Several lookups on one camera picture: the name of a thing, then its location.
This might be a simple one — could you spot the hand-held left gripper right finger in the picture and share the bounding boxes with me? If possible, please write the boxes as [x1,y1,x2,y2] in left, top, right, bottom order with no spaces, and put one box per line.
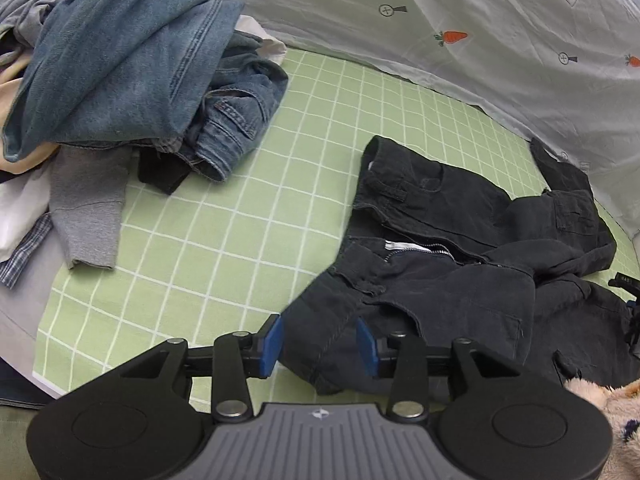
[355,316,524,424]

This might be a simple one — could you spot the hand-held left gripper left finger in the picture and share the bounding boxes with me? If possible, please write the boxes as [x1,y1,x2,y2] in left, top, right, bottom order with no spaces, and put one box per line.
[120,313,286,424]

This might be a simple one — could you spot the black pants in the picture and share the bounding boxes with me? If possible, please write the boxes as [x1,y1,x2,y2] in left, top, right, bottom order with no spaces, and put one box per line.
[282,135,640,402]

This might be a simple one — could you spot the beige plush toy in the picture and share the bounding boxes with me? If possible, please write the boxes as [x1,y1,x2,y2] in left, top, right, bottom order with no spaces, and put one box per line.
[564,377,640,480]

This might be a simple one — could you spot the green checked sheet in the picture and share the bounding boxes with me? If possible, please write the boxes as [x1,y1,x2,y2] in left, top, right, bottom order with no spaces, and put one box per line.
[32,47,640,407]

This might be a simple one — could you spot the black cloth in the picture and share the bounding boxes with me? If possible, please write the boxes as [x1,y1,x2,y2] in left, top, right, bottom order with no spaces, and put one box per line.
[137,149,191,196]

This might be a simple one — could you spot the grey sweater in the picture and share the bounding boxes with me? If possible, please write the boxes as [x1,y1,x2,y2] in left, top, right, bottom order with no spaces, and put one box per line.
[49,144,133,271]

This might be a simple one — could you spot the dark blue denim jeans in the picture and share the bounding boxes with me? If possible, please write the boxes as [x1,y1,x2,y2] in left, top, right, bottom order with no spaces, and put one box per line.
[177,30,290,183]

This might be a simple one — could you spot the grey bed sheet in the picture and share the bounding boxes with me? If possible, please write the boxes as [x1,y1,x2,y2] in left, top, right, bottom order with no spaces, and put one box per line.
[0,245,68,378]

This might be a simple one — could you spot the dark blue cloth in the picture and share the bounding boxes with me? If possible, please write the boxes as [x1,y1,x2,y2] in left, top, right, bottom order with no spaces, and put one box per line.
[0,359,53,407]

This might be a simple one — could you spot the blue plaid shirt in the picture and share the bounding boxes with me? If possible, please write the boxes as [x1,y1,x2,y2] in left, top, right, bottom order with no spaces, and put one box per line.
[0,212,54,289]

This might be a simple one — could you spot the white garment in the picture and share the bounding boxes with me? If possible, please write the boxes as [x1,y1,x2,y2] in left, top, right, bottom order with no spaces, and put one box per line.
[0,159,57,262]

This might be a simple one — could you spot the white cloth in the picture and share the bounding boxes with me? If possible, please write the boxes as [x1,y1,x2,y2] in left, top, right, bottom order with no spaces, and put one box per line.
[234,14,288,67]

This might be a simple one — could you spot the light blue denim jeans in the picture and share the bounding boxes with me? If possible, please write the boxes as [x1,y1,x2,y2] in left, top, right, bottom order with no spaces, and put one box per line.
[2,0,246,163]

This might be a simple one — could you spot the white carrot print sheet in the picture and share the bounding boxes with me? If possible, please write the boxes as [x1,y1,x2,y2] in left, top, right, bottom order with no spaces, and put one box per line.
[165,0,640,241]

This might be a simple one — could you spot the cream garment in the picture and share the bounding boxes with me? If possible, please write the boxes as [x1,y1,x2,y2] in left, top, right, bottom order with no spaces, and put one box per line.
[0,42,57,177]

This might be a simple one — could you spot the grey garment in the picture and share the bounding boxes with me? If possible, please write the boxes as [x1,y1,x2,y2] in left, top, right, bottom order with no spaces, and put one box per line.
[0,0,128,47]

